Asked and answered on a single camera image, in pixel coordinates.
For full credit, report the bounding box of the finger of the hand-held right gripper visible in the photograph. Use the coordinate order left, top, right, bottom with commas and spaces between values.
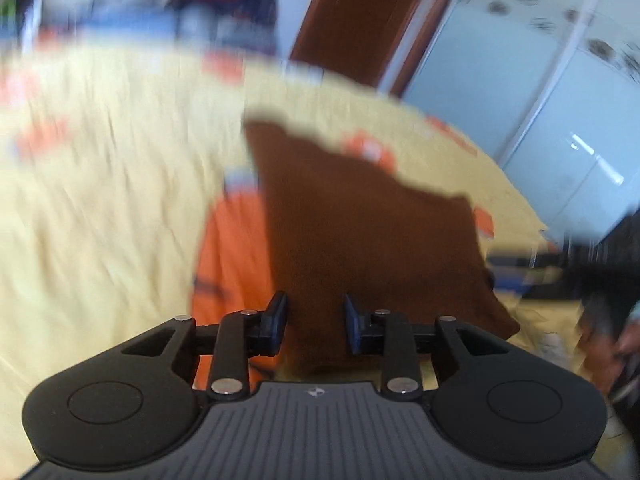
486, 251, 567, 290

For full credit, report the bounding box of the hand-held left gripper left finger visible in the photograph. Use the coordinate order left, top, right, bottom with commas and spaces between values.
121, 290, 290, 402

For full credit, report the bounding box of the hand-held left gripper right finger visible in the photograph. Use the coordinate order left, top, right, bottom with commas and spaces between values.
342, 293, 507, 402

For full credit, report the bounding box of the brown knit sweater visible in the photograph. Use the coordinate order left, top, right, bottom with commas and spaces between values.
242, 119, 522, 377

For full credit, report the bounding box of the pile of clothes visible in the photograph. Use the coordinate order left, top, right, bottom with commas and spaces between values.
150, 0, 281, 55

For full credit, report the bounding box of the yellow printed bed sheet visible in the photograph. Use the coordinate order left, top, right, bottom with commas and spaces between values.
0, 42, 640, 480

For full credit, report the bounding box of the brown wooden door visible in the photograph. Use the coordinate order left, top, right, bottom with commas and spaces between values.
289, 0, 468, 97

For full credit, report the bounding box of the blue quilted blanket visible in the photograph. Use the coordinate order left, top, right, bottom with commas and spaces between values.
60, 9, 182, 41

